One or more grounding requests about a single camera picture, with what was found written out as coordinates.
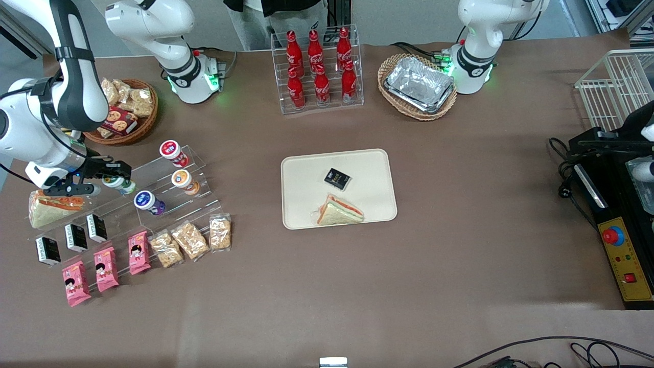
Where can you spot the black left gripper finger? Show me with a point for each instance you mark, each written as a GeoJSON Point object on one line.
{"type": "Point", "coordinates": [603, 136]}
{"type": "Point", "coordinates": [598, 148]}

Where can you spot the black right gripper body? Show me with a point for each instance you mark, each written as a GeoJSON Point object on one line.
{"type": "Point", "coordinates": [95, 167]}

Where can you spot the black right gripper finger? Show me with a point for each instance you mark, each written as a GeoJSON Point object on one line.
{"type": "Point", "coordinates": [113, 175]}
{"type": "Point", "coordinates": [118, 165]}

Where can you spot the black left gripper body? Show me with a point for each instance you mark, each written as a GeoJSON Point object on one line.
{"type": "Point", "coordinates": [635, 124]}

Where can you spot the green gum bottle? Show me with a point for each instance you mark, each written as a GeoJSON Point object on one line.
{"type": "Point", "coordinates": [125, 186]}

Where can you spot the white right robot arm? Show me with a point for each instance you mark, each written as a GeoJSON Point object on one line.
{"type": "Point", "coordinates": [76, 76]}

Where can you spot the purple gum bottle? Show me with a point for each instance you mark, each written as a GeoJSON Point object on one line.
{"type": "Point", "coordinates": [144, 200]}

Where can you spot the red gum bottle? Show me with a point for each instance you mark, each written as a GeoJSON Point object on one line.
{"type": "Point", "coordinates": [169, 149]}

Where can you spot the orange gum bottle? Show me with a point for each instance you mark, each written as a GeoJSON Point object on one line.
{"type": "Point", "coordinates": [181, 179]}

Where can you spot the silver foil tray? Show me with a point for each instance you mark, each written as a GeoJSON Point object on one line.
{"type": "Point", "coordinates": [419, 84]}

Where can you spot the beige plastic tray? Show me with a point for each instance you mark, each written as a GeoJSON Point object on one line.
{"type": "Point", "coordinates": [368, 204]}

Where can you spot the clear acrylic stepped stand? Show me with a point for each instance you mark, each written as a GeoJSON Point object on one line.
{"type": "Point", "coordinates": [153, 174]}

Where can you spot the clear peanut crisp packet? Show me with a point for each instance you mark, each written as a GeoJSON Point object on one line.
{"type": "Point", "coordinates": [166, 249]}
{"type": "Point", "coordinates": [141, 102]}
{"type": "Point", "coordinates": [220, 232]}
{"type": "Point", "coordinates": [110, 91]}
{"type": "Point", "coordinates": [190, 240]}
{"type": "Point", "coordinates": [123, 89]}
{"type": "Point", "coordinates": [104, 132]}

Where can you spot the red cookie box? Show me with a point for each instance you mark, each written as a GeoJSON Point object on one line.
{"type": "Point", "coordinates": [122, 120]}

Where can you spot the brown wicker basket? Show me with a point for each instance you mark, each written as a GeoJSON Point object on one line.
{"type": "Point", "coordinates": [145, 125]}

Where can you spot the wrapped triangle sandwich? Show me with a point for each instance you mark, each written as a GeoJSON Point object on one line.
{"type": "Point", "coordinates": [340, 213]}
{"type": "Point", "coordinates": [51, 212]}

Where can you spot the black and white small box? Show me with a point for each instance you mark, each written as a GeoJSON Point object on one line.
{"type": "Point", "coordinates": [48, 250]}
{"type": "Point", "coordinates": [96, 228]}
{"type": "Point", "coordinates": [76, 237]}

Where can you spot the pink snack packet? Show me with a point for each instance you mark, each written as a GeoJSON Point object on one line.
{"type": "Point", "coordinates": [106, 269]}
{"type": "Point", "coordinates": [139, 253]}
{"type": "Point", "coordinates": [76, 283]}

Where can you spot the black control box yellow panel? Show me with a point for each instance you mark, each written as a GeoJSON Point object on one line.
{"type": "Point", "coordinates": [623, 255]}

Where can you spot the red cola bottle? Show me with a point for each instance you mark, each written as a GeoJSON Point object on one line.
{"type": "Point", "coordinates": [322, 88]}
{"type": "Point", "coordinates": [296, 92]}
{"type": "Point", "coordinates": [349, 83]}
{"type": "Point", "coordinates": [344, 46]}
{"type": "Point", "coordinates": [314, 48]}
{"type": "Point", "coordinates": [293, 51]}

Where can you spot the small black snack packet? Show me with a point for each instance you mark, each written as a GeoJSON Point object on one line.
{"type": "Point", "coordinates": [337, 179]}

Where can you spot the clear acrylic bottle rack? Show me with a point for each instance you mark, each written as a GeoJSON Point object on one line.
{"type": "Point", "coordinates": [332, 105]}

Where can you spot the light wicker basket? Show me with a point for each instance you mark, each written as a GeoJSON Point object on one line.
{"type": "Point", "coordinates": [388, 69]}

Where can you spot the person in dark top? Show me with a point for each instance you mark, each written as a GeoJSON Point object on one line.
{"type": "Point", "coordinates": [286, 15]}

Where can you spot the small white device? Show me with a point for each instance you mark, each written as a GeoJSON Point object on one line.
{"type": "Point", "coordinates": [333, 362]}

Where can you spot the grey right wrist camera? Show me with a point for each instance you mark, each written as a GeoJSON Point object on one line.
{"type": "Point", "coordinates": [93, 190]}

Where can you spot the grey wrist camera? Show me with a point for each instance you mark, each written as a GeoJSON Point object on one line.
{"type": "Point", "coordinates": [645, 172]}
{"type": "Point", "coordinates": [93, 190]}

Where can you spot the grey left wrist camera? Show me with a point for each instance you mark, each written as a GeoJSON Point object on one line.
{"type": "Point", "coordinates": [645, 172]}

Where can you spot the metal frame rack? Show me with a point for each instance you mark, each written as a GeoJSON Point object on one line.
{"type": "Point", "coordinates": [618, 13]}

